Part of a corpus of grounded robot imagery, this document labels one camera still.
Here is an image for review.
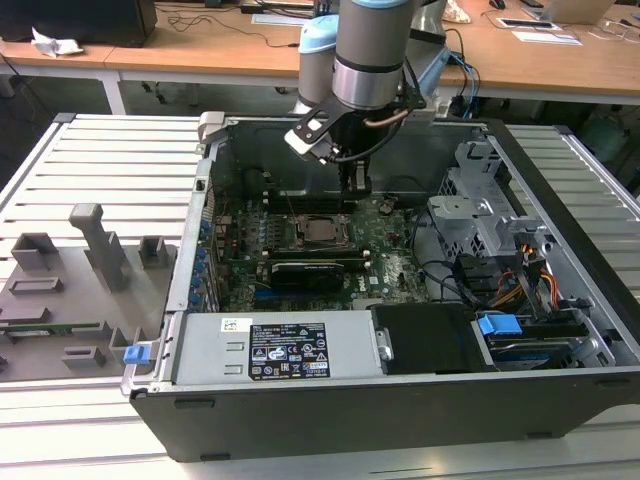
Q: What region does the black graphics card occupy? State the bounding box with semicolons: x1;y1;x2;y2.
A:
269;259;347;295

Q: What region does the black RAM slot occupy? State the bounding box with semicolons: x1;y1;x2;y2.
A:
263;191;346;204
261;250;370;265
258;244;366;256
266;199;351;214

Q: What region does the crumpled white paper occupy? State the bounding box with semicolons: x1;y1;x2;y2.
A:
30;27;85;57

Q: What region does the wooden desk white frame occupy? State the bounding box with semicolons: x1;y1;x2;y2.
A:
0;0;321;117
439;0;640;107

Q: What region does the blue disk carrier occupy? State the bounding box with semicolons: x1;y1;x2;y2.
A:
477;312;524;351

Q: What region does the white crinkled bag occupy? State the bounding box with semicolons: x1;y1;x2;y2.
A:
442;0;472;24

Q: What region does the grey parts rack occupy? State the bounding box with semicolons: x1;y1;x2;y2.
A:
0;202;181;384

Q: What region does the metal socket cover frame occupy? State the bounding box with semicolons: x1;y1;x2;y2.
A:
295;215;355;249

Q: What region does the blue case latch clip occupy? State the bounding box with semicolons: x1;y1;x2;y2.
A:
123;344;151;366

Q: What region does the hard disk blue label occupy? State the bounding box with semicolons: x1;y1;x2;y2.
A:
487;339;571;371

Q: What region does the CPU socket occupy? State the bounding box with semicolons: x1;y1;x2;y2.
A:
293;214;359;251

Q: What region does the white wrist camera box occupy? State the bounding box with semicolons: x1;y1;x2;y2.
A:
284;127;329;164

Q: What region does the grey metal power supply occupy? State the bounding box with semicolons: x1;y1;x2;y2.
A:
172;309;382;386

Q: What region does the black plastic shroud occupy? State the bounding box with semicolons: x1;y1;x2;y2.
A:
372;302;496;376

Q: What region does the white paper sheet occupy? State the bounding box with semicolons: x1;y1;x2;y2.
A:
512;29;584;47

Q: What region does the silver disk bay cage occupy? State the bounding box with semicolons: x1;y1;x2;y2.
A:
427;139;556;264

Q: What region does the beige laptop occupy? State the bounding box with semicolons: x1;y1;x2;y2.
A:
542;0;615;25

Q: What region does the orange yellow wire bundle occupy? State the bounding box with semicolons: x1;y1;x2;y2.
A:
492;242;559;307

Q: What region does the green motherboard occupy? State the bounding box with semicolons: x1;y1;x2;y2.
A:
212;192;436;314

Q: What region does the black monitor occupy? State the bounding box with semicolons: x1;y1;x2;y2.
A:
0;0;159;49

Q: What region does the white tablet dark screen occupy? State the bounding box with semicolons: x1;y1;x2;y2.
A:
499;17;559;30

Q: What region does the grey case handle latch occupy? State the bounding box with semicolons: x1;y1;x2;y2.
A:
197;110;226;146

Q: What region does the black open PC case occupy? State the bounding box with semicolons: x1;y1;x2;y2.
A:
122;112;640;464

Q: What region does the green RAM stick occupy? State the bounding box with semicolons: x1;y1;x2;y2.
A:
0;322;101;335

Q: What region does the blue expansion slot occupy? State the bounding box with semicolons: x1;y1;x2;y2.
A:
253;288;301;310

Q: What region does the pale paper sheet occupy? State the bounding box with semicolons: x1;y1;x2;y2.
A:
252;13;321;26

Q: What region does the black power supply label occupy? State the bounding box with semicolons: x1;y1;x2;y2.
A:
248;322;330;380

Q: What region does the blue cable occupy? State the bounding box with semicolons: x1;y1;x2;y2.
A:
448;52;482;119

